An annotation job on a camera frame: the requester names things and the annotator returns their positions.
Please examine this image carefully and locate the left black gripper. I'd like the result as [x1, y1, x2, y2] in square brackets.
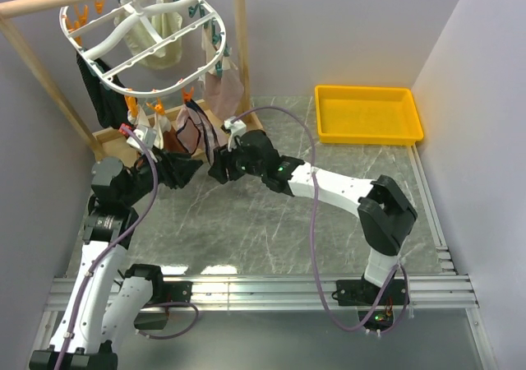
[122, 144, 203, 206]

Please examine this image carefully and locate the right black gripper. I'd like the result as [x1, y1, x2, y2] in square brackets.
[209, 137, 266, 185]

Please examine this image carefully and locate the pink underwear navy trim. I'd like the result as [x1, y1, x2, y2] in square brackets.
[175, 99, 219, 165]

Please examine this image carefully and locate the orange clothes peg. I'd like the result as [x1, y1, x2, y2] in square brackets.
[182, 87, 194, 104]

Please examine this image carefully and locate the teal clothes peg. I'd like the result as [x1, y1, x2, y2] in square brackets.
[214, 60, 224, 77]

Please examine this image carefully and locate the white clip hanger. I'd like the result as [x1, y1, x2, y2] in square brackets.
[59, 0, 227, 98]

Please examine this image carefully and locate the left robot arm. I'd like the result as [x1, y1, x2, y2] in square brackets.
[29, 149, 202, 369]

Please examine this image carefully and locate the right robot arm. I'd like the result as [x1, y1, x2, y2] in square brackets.
[209, 130, 418, 305]

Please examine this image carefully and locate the white cream underwear left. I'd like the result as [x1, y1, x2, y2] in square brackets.
[127, 106, 172, 150]

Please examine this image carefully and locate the black underwear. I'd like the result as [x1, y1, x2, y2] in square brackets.
[76, 53, 129, 129]

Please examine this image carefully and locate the white beige underwear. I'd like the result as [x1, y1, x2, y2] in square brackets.
[201, 27, 238, 77]

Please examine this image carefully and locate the pale green underwear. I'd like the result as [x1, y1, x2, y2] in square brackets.
[122, 10, 184, 70]

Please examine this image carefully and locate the wooden drying rack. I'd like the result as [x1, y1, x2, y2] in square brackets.
[0, 0, 265, 165]

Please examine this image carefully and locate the yellow plastic tray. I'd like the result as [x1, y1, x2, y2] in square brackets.
[315, 85, 424, 146]

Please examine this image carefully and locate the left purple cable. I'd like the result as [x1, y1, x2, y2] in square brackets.
[52, 129, 201, 370]

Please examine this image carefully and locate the purple cable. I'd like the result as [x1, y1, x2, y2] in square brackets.
[52, 129, 201, 370]
[229, 105, 411, 333]

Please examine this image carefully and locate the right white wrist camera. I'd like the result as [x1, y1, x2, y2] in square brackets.
[222, 117, 247, 151]

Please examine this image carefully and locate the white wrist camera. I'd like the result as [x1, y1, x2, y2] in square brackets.
[119, 124, 157, 155]
[222, 117, 247, 151]

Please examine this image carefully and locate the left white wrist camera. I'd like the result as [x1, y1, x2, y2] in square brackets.
[119, 124, 157, 155]

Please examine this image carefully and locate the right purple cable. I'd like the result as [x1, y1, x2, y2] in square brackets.
[229, 105, 411, 333]

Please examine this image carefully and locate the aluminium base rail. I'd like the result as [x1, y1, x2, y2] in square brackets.
[30, 274, 497, 369]

